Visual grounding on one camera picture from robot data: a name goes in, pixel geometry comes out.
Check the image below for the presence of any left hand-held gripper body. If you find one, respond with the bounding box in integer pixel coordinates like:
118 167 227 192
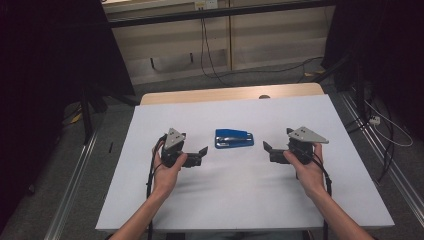
160 127 203 169

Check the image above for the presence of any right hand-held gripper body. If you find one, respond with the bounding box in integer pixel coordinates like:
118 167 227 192
269 126 330 165

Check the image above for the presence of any blue stapler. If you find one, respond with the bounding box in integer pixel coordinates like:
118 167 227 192
214 128 255 150

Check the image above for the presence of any person's left hand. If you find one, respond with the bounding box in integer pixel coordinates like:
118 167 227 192
152 146 189 198

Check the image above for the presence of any person's right hand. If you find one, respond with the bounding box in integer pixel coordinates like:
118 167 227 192
283 142 326 200

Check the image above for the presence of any light wooden table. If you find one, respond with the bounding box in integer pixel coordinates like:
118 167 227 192
139 82 325 106

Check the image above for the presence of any white table cover sheet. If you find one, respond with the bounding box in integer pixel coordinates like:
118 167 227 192
95 94 396 233

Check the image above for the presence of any yellow floor tape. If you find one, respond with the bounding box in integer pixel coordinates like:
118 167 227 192
68 111 84 125
303 69 326 78

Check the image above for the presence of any black metal stand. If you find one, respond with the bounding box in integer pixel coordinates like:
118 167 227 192
311 49 368 118
79 86 141 145

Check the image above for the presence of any beige wooden cabinet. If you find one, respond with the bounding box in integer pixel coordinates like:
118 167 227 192
101 0 336 86

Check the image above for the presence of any black curtain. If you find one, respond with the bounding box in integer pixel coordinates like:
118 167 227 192
321 0 424 141
0 0 136 231

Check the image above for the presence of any left hand-held gripper cable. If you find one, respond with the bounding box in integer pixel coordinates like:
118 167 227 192
145 133 168 240

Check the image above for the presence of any hand-held gripper cable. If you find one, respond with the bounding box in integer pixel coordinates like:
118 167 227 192
145 133 168 240
311 156 334 240

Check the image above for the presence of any right hand-held gripper cable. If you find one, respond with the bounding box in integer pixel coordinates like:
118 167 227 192
311 156 334 240

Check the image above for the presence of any black floor cable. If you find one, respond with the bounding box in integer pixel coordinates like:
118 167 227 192
213 55 325 81

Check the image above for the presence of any bundle of black cables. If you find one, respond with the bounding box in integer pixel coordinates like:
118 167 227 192
344 109 396 183

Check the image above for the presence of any thin white cable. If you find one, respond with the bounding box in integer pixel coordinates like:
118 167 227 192
364 99 414 148

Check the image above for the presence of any black hanging cable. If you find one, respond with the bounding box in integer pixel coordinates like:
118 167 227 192
199 16 234 87

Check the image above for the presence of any aluminium floor rail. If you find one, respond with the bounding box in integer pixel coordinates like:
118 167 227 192
339 93 424 218
43 131 99 240

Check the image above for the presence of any black horizontal frame bar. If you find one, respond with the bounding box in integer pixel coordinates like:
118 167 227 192
107 0 336 29

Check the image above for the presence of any white wall socket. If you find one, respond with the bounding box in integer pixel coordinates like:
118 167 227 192
194 0 219 10

